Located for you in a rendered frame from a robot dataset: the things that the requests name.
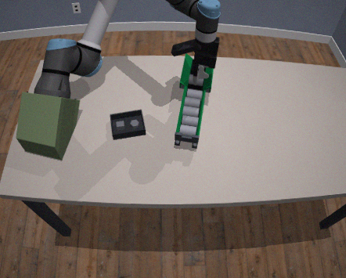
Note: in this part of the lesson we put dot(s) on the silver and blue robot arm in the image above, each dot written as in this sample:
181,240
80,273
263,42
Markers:
64,56

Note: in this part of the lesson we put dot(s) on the grey cylinder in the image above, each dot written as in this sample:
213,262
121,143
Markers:
191,102
192,93
190,121
187,130
199,81
190,111

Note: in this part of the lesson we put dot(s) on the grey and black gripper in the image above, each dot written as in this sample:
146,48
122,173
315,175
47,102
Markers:
206,57

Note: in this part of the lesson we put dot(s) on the dark grey flat bar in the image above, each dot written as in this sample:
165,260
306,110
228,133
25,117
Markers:
187,139

